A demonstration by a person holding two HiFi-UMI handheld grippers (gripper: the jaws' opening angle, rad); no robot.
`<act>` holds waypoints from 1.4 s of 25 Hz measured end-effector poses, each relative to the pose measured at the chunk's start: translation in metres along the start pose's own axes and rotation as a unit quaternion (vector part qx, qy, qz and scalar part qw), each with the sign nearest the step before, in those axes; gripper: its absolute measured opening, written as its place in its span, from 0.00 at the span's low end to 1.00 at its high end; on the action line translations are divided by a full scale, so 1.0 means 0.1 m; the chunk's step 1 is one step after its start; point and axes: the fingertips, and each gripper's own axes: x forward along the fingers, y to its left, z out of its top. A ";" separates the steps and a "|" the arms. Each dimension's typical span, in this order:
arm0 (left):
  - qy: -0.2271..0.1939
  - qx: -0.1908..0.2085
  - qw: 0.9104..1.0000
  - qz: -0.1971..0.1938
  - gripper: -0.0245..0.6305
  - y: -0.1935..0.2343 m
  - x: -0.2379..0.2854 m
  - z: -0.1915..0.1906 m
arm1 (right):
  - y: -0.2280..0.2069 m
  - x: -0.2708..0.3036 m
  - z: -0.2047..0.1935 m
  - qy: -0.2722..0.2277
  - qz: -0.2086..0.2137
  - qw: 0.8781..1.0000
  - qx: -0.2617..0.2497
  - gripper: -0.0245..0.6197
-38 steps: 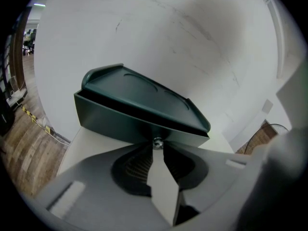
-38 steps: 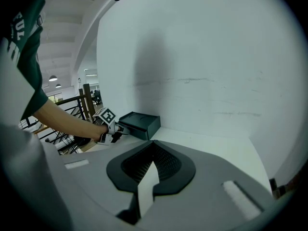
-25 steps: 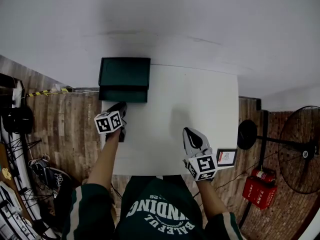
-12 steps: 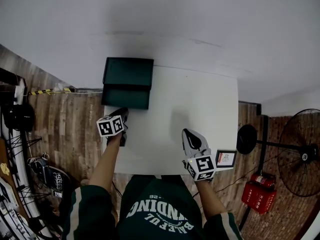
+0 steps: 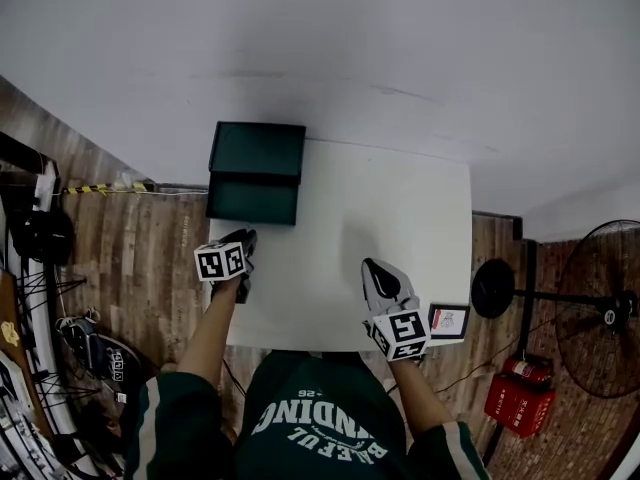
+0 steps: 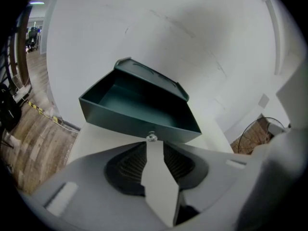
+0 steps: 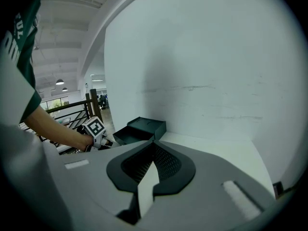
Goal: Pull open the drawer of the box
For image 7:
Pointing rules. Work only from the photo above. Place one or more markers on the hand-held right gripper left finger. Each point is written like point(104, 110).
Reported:
point(96, 167)

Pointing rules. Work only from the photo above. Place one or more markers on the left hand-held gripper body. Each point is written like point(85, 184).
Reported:
point(95, 129)

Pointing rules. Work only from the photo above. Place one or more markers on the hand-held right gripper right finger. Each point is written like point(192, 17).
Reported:
point(211, 174)

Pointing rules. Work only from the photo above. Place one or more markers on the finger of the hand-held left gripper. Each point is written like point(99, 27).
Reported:
point(112, 144)

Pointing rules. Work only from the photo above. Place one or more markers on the dark green box drawer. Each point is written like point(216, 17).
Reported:
point(130, 136)

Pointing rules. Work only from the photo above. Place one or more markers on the dark green box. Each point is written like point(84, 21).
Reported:
point(149, 126)

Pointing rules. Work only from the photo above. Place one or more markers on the person's left forearm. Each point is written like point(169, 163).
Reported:
point(55, 126)

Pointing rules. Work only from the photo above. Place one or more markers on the dark wooden stair railing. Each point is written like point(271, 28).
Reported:
point(79, 109)

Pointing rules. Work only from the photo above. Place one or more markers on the green and white shirt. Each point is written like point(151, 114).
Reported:
point(21, 44)

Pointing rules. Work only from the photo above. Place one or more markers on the small black wall fitting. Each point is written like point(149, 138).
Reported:
point(278, 190)

